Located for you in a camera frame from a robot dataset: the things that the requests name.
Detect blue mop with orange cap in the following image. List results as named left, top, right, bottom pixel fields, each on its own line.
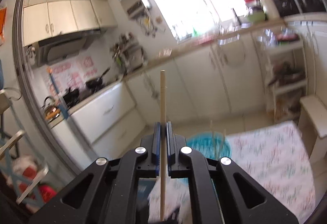
left=47, top=67, right=70, bottom=120

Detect white base cabinets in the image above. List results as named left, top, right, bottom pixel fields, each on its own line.
left=123, top=30, right=269, bottom=138

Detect dark frying pan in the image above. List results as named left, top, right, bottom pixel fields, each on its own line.
left=267, top=62, right=306, bottom=86

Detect white water heater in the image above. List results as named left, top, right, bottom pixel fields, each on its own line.
left=117, top=0, right=152, bottom=19

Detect white stove-side drawer cabinet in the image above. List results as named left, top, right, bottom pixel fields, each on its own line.
left=69, top=81, right=147, bottom=146

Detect black wok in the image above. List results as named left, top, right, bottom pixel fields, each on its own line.
left=85, top=68, right=112, bottom=90

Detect red wall stickers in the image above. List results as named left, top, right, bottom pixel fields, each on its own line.
left=45, top=55, right=99, bottom=92

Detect white thermos jug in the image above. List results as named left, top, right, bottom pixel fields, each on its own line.
left=260, top=0, right=282, bottom=20

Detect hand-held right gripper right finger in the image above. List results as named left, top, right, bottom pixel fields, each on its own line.
left=166, top=122, right=299, bottom=224

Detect wall utensil rack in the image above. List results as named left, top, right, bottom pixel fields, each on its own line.
left=110, top=32, right=144, bottom=72

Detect red white plush toy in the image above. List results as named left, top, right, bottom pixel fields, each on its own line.
left=7, top=155, right=57, bottom=212

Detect green bowl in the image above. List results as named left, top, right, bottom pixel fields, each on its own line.
left=246, top=11, right=267, bottom=23

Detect orange paper bag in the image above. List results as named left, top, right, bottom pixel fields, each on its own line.
left=0, top=7, right=7, bottom=44

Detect range hood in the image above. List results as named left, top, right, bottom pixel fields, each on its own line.
left=36, top=30, right=103, bottom=66

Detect beige countertop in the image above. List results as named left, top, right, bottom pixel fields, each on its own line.
left=47, top=13, right=327, bottom=127

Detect small white stool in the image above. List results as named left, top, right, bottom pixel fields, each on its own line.
left=299, top=96, right=327, bottom=158

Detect white rolling rack cart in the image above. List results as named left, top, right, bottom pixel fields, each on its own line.
left=264, top=31, right=307, bottom=122

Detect white folding chair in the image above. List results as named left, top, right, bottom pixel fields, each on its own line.
left=0, top=88, right=49, bottom=204

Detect long bamboo chopstick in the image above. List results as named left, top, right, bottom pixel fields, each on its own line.
left=159, top=70, right=166, bottom=222

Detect white wall cabinets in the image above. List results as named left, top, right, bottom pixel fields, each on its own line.
left=23, top=0, right=118, bottom=47

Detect teal plastic basket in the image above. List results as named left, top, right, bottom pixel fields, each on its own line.
left=176, top=133, right=233, bottom=186

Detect sliding door frame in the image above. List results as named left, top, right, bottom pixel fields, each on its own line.
left=12, top=0, right=85, bottom=176

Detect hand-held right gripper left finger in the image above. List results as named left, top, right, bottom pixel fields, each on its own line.
left=28, top=122, right=162, bottom=224

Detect stovetop kettle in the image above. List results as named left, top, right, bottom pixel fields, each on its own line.
left=43, top=96, right=62, bottom=120

